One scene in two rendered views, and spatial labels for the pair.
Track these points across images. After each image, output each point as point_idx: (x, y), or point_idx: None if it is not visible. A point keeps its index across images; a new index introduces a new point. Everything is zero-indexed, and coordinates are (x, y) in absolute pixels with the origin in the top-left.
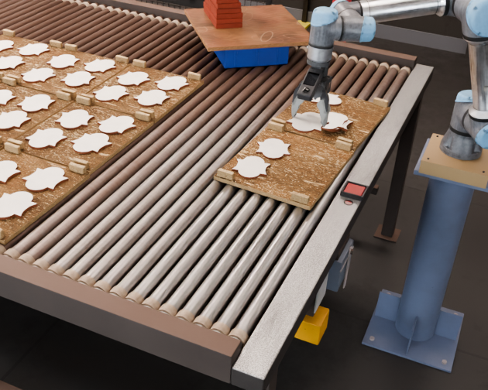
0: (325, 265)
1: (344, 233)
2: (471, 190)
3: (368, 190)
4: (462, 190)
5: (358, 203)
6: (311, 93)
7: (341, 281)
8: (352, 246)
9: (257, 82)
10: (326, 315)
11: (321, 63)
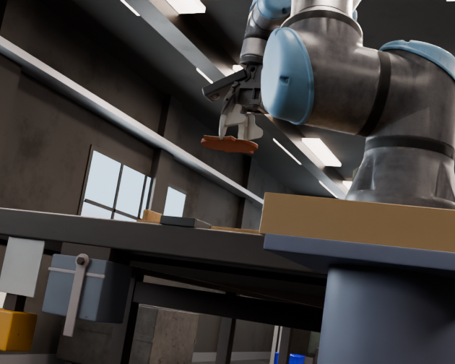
0: (17, 209)
1: (81, 217)
2: (347, 319)
3: (201, 235)
4: (327, 308)
5: (154, 223)
6: (206, 85)
7: (56, 304)
8: (102, 273)
9: None
10: (2, 310)
11: (240, 58)
